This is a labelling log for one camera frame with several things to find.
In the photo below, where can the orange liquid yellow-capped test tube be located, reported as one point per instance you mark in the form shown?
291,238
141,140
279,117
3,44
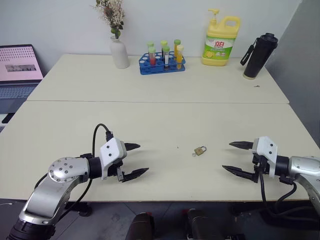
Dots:
180,58

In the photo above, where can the yellow liquid green-capped test tube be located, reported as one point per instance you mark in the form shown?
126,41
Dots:
177,48

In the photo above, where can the black table leg base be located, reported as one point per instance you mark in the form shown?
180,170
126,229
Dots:
83,209

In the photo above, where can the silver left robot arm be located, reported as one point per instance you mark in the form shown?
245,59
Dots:
60,175

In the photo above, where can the yellow dish soap pump bottle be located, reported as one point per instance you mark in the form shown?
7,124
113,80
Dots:
220,50

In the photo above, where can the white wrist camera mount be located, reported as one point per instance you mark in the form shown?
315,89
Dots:
267,150
112,152

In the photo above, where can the open laptop with pink screen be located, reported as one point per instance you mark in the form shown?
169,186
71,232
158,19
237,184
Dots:
17,62

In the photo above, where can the small brass padlock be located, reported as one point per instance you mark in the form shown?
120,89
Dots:
198,150

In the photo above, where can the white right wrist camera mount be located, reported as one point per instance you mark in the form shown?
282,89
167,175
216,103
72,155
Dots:
267,150

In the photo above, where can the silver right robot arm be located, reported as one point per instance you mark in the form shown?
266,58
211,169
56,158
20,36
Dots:
303,166

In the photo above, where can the white ceramic vase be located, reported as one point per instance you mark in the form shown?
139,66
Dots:
120,55

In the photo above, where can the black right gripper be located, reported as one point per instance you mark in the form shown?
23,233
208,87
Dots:
261,163

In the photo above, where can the dark rounded shape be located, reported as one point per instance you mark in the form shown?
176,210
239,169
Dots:
198,223
141,226

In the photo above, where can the clear green-capped test tube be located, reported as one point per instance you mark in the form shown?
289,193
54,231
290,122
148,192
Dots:
163,45

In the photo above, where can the black white labelled test tube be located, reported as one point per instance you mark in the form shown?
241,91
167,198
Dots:
166,58

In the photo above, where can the blue test tube rack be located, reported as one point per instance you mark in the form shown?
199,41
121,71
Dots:
155,69

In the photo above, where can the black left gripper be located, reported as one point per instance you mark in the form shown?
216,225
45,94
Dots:
113,170

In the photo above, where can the red liquid test tube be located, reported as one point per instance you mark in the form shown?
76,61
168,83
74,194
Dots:
151,56

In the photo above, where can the small dark metal piece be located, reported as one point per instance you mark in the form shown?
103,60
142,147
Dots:
256,86

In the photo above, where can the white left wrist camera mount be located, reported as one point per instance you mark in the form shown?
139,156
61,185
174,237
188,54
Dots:
112,152

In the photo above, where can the dried flower bouquet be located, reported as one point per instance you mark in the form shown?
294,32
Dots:
112,15

